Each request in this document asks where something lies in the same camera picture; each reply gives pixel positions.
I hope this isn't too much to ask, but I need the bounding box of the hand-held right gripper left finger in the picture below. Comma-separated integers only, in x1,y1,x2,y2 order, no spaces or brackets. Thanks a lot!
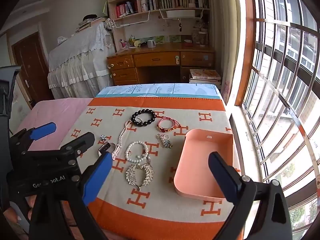
29,152,113,240

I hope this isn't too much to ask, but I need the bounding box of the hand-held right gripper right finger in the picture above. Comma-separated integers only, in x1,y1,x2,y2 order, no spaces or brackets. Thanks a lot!
208,151,293,240

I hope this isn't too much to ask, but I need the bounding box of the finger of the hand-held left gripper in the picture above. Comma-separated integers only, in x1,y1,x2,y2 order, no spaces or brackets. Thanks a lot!
23,132,96,161
10,122,57,156

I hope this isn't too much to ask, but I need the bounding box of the pink plastic tray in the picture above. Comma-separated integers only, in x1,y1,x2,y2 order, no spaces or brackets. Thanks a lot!
173,129,234,202

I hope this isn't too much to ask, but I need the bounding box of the pink white smart watch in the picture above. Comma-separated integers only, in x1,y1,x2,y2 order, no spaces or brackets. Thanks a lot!
98,142,118,161

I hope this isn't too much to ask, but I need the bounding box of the rhinestone hair comb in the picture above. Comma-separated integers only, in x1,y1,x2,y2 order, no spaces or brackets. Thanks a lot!
126,163,155,188

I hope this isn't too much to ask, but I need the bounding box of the pearl bracelet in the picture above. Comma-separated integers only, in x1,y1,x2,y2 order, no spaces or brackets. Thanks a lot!
124,141,150,163

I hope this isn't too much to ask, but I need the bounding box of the long pearl necklace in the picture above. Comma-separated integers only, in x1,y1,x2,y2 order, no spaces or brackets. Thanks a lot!
117,119,143,153

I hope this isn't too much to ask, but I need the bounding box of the black bead bracelet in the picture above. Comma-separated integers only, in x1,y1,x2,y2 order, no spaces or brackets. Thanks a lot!
131,108,157,127

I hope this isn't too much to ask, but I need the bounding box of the red cord bracelet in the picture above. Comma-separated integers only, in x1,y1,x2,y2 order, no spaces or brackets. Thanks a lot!
157,116,182,132

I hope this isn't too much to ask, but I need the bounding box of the person's left hand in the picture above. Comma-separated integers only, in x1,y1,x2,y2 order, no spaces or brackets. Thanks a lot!
1,196,34,234

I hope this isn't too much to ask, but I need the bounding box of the pink bed sheet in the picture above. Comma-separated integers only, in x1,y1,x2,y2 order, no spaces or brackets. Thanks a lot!
15,97,94,151

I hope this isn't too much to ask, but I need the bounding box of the orange patterned blanket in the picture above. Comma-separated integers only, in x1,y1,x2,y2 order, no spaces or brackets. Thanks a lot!
59,96,244,240

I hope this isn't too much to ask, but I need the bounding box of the brown wooden door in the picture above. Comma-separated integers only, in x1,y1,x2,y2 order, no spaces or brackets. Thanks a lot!
11,31,54,108

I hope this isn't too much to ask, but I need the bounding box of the white lace cover cloth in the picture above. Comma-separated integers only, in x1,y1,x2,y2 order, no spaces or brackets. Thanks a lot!
47,21,116,99

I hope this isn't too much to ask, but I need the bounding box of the blue printed bed sheet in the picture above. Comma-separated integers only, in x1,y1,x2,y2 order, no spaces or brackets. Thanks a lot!
96,83,222,100

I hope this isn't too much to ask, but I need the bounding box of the stack of magazines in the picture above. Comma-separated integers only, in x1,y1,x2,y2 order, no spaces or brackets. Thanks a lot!
189,69,222,85

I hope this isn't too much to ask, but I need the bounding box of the wooden desk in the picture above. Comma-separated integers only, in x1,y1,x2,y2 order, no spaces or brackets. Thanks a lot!
107,42,216,86

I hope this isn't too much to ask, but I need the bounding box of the pile of books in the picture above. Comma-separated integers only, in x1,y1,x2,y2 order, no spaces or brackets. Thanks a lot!
75,14,107,33

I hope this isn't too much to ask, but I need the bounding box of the cream curtain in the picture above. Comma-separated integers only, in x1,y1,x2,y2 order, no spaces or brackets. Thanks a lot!
209,0,248,105

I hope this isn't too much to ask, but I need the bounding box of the window with metal bars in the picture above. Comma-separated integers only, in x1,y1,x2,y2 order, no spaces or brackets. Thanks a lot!
229,0,320,240

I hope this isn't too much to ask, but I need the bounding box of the row of red books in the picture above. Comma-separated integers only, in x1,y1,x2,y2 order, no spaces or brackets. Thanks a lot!
115,1,138,18

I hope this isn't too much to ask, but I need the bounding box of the white plastic basket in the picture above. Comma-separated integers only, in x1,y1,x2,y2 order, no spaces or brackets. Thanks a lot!
166,10,196,18

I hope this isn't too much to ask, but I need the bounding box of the row of mixed books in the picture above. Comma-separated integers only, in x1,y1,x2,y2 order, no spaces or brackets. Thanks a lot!
140,0,210,12

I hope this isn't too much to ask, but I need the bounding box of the white wire rack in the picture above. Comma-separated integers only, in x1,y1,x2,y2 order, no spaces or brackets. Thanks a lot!
112,10,151,28

